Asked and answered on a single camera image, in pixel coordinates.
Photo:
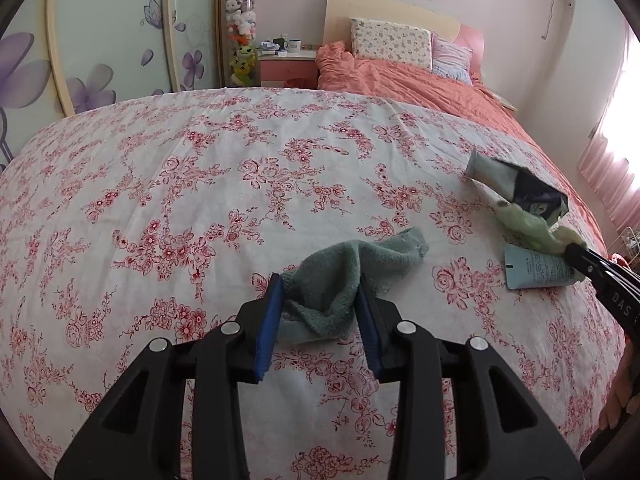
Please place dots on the light blue tube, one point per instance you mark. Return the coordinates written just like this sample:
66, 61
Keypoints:
535, 267

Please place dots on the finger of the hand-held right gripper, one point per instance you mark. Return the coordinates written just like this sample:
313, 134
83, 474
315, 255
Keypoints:
587, 260

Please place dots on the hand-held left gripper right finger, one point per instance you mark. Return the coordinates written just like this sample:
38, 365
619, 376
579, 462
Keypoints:
371, 337

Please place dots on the clear tube of plush toys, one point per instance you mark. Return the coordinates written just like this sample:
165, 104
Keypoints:
241, 30

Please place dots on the floral bedsheet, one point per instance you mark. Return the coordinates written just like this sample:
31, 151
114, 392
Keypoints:
175, 185

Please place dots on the pink white nightstand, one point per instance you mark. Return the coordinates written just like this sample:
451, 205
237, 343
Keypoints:
286, 67

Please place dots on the red plastic basket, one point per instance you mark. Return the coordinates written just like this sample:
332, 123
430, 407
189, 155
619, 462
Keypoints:
616, 260

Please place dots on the grey green sock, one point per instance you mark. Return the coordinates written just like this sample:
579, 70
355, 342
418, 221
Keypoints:
330, 285

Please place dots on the floral pillow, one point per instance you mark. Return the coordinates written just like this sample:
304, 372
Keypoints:
392, 45

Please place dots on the beige bedside board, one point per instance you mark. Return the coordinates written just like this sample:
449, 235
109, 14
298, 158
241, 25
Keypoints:
505, 101

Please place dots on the dark mug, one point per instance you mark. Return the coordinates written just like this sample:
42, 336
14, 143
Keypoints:
279, 44

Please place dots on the flower print wardrobe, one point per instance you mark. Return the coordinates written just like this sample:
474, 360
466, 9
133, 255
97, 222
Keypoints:
110, 25

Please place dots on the person's right hand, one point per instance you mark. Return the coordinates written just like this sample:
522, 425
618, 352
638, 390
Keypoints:
620, 390

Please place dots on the pink curtain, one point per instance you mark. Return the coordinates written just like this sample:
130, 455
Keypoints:
612, 160

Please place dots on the red wastebasket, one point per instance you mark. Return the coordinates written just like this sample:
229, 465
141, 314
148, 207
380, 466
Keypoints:
296, 83

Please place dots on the striped pillow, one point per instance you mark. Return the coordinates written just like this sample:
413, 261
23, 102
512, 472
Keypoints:
452, 60

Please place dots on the white mug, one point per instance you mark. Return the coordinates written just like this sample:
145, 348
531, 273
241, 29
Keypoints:
294, 47

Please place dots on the air conditioner pipe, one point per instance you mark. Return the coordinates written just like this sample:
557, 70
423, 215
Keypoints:
550, 15

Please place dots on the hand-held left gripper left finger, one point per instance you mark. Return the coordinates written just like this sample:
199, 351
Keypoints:
267, 332

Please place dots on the beige pink headboard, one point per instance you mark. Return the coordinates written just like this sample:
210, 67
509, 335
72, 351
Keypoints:
380, 7

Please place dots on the pale green cloth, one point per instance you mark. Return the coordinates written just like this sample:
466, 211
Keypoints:
525, 225

